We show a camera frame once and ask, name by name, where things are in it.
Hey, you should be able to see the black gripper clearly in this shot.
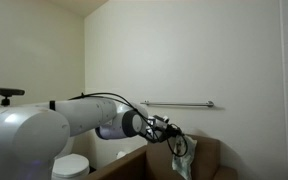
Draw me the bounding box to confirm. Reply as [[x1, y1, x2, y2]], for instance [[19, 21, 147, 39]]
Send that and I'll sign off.
[[146, 116, 185, 144]]

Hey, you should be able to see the patterned white blue towel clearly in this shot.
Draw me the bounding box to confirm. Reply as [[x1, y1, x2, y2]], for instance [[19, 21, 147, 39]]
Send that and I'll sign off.
[[171, 134, 198, 180]]

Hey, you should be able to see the white toilet paper roll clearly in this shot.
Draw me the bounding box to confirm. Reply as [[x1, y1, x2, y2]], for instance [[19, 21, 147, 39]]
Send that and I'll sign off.
[[116, 150, 128, 160]]

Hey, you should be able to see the steel wall towel bar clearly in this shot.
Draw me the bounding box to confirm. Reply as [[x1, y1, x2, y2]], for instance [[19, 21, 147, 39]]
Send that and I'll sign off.
[[139, 99, 215, 109]]

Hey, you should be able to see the black stereo camera bar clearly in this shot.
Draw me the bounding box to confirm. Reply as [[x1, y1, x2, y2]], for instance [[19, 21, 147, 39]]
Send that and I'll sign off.
[[0, 86, 26, 107]]

